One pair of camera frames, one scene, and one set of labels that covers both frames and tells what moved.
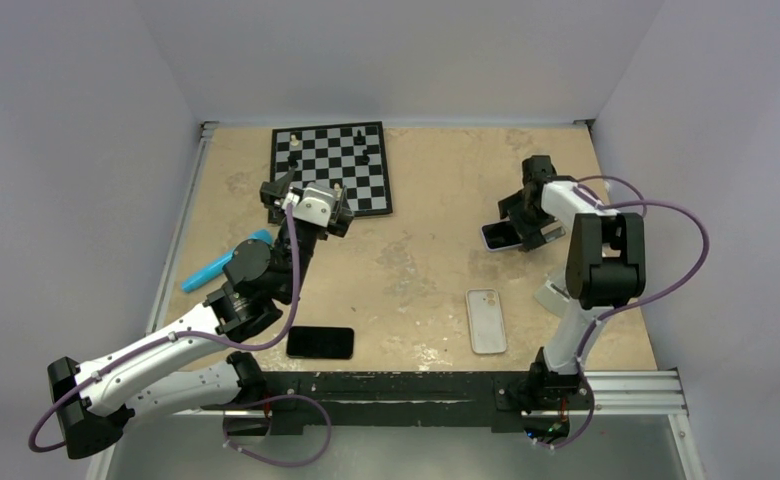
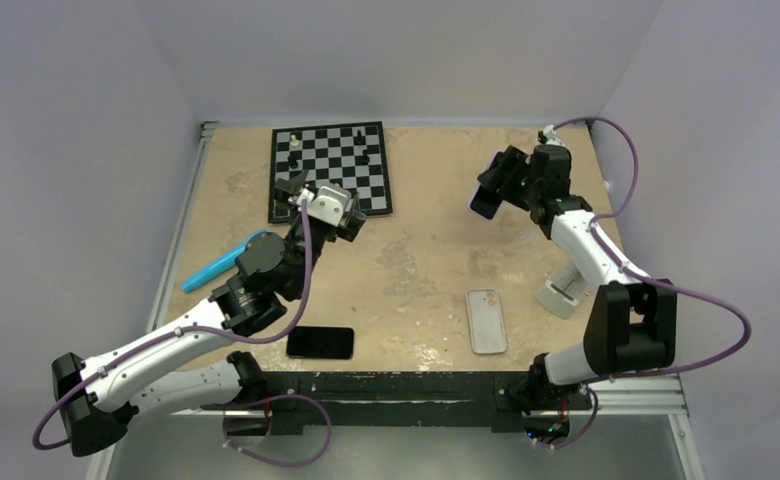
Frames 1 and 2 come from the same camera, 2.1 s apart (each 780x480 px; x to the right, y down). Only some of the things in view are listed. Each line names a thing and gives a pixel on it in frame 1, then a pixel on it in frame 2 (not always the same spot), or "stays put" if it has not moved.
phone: x=324 y=343 stays put
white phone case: x=486 y=322 stays put
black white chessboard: x=353 y=155 stays put
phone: x=500 y=235 -> x=485 y=202
